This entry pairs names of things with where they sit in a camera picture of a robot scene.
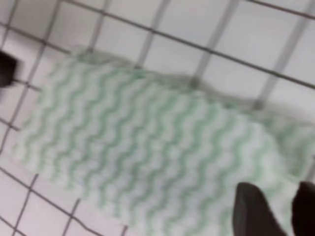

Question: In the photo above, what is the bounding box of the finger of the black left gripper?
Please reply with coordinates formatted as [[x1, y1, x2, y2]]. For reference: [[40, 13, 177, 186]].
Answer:
[[0, 51, 19, 88]]

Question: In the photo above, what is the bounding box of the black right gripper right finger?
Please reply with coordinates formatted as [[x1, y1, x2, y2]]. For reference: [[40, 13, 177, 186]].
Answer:
[[291, 181, 315, 236]]

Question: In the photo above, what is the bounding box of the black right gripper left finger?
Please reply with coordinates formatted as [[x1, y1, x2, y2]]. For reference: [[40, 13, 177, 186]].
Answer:
[[232, 182, 286, 236]]

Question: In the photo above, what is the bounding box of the green white wavy striped towel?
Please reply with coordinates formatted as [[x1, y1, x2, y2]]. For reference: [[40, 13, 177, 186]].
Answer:
[[12, 51, 315, 236]]

